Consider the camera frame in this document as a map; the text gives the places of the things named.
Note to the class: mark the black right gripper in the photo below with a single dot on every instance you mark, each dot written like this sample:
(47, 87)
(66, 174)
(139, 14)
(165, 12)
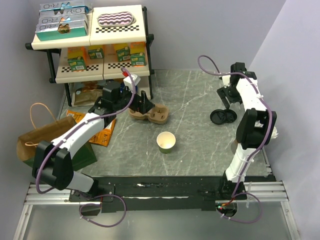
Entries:
(223, 92)

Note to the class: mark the black plastic cup lid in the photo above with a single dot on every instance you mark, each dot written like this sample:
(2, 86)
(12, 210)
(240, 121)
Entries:
(231, 116)

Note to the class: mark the green small box right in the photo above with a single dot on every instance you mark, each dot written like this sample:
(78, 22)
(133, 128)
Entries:
(123, 54)

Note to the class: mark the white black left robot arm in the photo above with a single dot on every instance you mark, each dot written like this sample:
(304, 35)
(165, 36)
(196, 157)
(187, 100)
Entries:
(53, 160)

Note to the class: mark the orange snack bag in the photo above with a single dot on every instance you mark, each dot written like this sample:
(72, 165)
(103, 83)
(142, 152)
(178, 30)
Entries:
(101, 138)

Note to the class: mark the green small box centre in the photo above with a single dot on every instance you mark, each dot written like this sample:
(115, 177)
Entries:
(96, 53)

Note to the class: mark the brown paper bag with handles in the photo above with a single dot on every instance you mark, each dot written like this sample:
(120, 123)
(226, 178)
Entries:
(28, 142)

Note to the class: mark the grey cup of straws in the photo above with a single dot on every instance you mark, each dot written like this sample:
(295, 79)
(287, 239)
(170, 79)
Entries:
(234, 144)

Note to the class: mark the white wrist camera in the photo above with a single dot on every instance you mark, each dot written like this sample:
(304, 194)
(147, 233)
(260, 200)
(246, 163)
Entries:
(226, 80)
(132, 82)

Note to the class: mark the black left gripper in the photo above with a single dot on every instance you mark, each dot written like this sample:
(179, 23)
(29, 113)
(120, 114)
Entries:
(144, 106)

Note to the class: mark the brown cardboard cup carrier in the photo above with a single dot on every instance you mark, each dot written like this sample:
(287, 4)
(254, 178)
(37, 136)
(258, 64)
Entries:
(158, 114)

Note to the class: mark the green small box left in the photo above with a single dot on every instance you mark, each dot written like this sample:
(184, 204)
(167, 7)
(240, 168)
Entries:
(77, 64)

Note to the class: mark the green paper coffee cup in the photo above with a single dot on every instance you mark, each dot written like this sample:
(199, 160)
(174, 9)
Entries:
(166, 141)

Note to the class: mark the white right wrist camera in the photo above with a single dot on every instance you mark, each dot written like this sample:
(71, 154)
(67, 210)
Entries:
(226, 80)

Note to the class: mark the blue chip bag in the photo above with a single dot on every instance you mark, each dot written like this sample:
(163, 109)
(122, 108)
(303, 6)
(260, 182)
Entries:
(122, 86)

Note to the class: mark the cream three-tier shelf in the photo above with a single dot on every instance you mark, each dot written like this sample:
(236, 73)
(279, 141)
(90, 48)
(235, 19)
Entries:
(107, 68)

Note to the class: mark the teal tissue box front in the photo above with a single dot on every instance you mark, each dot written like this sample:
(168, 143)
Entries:
(58, 31)

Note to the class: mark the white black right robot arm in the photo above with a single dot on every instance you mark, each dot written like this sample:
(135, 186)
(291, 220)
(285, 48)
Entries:
(257, 126)

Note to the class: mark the brown snack bag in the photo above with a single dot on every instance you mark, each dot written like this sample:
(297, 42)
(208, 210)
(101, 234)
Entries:
(86, 93)

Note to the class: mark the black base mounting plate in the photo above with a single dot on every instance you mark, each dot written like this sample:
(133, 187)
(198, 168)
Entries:
(150, 193)

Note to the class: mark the striped purple cloth pad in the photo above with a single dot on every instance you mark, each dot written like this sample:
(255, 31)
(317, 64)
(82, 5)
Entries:
(119, 19)

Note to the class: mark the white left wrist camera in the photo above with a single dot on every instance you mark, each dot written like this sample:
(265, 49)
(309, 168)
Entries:
(132, 82)

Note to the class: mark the green small box front-right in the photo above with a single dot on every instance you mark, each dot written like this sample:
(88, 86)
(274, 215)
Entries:
(138, 59)

